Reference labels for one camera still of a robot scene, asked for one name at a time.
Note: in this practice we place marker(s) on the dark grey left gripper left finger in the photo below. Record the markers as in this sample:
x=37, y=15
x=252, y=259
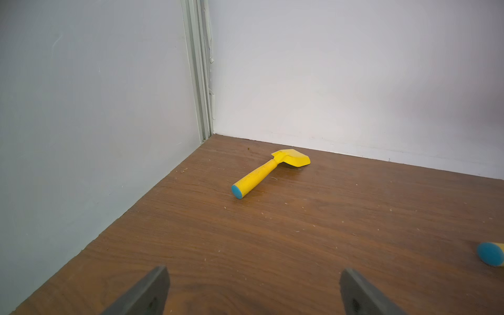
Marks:
x=147, y=296

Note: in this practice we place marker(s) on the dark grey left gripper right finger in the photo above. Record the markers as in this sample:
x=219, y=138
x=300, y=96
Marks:
x=359, y=296

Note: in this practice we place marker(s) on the yellow blue toy rake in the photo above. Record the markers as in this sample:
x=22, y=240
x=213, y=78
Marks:
x=491, y=253

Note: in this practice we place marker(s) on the yellow toy shovel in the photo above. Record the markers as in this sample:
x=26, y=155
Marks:
x=286, y=156

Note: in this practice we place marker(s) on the aluminium corner frame post left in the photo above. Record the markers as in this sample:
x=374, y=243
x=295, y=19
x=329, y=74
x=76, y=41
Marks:
x=199, y=42

